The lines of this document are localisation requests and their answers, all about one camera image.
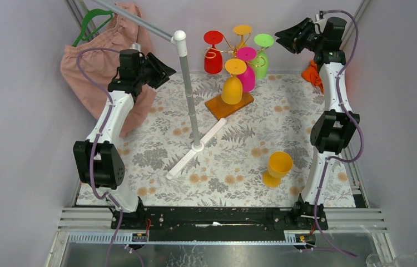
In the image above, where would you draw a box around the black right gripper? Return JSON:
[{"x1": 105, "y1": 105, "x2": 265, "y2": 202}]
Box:
[{"x1": 273, "y1": 18, "x2": 324, "y2": 55}]

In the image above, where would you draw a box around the green wine glass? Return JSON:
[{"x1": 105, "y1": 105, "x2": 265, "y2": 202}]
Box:
[{"x1": 250, "y1": 33, "x2": 274, "y2": 80}]

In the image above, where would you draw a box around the pink wine glass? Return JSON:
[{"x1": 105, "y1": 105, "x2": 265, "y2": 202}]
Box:
[{"x1": 236, "y1": 47, "x2": 257, "y2": 92}]

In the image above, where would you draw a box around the yellow wine glass front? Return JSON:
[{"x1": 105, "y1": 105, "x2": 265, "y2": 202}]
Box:
[{"x1": 221, "y1": 58, "x2": 247, "y2": 105}]

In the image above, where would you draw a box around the yellow wine glass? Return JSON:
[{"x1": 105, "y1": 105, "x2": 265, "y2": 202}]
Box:
[
  {"x1": 233, "y1": 24, "x2": 252, "y2": 50},
  {"x1": 221, "y1": 58, "x2": 247, "y2": 105},
  {"x1": 262, "y1": 151, "x2": 294, "y2": 187}
]

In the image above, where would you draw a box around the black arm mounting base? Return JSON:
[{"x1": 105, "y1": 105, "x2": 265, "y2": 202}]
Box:
[{"x1": 111, "y1": 204, "x2": 329, "y2": 242}]

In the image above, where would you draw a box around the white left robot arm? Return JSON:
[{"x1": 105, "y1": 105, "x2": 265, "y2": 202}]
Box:
[{"x1": 73, "y1": 48, "x2": 176, "y2": 229}]

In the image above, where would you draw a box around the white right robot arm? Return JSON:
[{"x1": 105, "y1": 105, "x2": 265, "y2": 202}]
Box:
[{"x1": 275, "y1": 13, "x2": 360, "y2": 229}]

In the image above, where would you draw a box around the red wine glass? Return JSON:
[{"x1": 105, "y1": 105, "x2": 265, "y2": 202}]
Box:
[{"x1": 203, "y1": 30, "x2": 224, "y2": 75}]

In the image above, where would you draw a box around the wooden rack base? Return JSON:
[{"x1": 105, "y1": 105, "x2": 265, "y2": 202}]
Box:
[{"x1": 205, "y1": 92, "x2": 254, "y2": 120}]

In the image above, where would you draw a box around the orange crumpled cloth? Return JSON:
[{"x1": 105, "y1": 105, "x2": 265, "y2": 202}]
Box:
[{"x1": 301, "y1": 60, "x2": 324, "y2": 93}]

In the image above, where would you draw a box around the white clothes stand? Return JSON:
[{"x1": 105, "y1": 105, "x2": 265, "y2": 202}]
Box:
[{"x1": 95, "y1": 0, "x2": 226, "y2": 180}]

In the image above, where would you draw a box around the pink cloth garment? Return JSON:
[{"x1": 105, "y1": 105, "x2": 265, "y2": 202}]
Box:
[{"x1": 60, "y1": 15, "x2": 152, "y2": 118}]

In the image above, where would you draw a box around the green clothes hanger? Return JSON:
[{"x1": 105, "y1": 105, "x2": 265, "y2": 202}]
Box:
[{"x1": 73, "y1": 9, "x2": 115, "y2": 48}]

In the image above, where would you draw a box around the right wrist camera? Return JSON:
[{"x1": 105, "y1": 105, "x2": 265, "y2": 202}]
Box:
[{"x1": 314, "y1": 10, "x2": 326, "y2": 25}]

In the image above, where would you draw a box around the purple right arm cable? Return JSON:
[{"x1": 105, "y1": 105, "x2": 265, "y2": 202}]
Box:
[{"x1": 310, "y1": 9, "x2": 366, "y2": 259}]

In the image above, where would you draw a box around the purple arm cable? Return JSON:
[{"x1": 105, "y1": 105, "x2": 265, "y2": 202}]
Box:
[
  {"x1": 310, "y1": 9, "x2": 366, "y2": 259},
  {"x1": 76, "y1": 47, "x2": 147, "y2": 267}
]

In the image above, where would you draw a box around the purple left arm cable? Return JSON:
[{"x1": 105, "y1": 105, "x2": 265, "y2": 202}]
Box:
[{"x1": 76, "y1": 47, "x2": 147, "y2": 267}]

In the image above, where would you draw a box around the aluminium front frame rail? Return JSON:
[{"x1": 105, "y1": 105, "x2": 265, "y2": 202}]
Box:
[{"x1": 45, "y1": 207, "x2": 396, "y2": 266}]

